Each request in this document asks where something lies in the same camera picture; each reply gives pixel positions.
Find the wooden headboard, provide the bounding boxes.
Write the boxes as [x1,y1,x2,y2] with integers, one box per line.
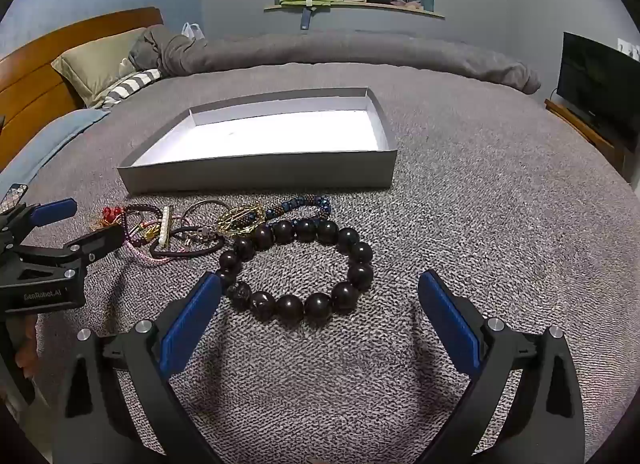
[0,7,165,156]

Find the person's left hand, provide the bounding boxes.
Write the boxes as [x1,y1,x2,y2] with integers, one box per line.
[12,315,40,382]

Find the grey rolled duvet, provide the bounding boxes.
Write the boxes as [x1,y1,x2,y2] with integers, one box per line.
[128,24,542,94]

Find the light blue blanket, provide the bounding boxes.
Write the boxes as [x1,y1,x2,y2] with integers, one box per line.
[0,108,111,191]

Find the shallow white cardboard box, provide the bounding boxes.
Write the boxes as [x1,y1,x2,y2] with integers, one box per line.
[117,87,399,195]

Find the pink braided bracelet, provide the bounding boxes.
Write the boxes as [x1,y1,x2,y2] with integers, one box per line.
[122,235,173,266]

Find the striped pillow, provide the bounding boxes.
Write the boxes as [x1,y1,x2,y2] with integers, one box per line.
[102,69,164,110]

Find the large dark bead bracelet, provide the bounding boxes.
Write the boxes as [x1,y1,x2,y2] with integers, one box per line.
[215,218,375,322]

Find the blue bead bracelet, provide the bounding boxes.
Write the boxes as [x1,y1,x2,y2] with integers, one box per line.
[265,194,333,222]

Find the wooden television stand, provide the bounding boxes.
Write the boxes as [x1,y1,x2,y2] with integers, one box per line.
[544,98,626,171]

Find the gold chain bracelet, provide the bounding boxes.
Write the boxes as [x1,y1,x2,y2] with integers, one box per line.
[217,203,268,238]

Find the black hair tie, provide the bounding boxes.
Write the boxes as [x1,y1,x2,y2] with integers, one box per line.
[170,225,226,258]

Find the thin dark bangle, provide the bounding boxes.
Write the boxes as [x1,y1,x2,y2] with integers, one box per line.
[181,199,234,229]

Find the grey bed blanket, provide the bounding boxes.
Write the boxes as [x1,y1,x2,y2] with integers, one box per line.
[0,62,640,464]

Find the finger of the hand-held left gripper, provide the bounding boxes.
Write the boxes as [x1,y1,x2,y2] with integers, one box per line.
[64,227,126,266]
[27,197,79,226]

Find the white pearl bracelet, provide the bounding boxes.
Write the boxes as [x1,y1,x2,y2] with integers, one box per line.
[157,205,174,248]

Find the black television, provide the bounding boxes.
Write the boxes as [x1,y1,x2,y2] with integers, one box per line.
[556,31,640,156]

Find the red bead bracelet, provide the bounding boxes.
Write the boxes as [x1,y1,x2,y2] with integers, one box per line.
[92,205,126,231]

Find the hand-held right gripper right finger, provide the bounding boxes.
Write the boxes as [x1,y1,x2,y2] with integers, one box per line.
[417,269,586,464]

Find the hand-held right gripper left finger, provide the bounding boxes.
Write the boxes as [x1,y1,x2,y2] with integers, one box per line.
[52,271,223,464]

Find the maroon braided bracelet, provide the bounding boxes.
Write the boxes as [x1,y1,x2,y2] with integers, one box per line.
[122,203,166,241]

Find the olive pillow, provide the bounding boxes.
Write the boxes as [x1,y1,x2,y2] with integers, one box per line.
[51,27,149,108]

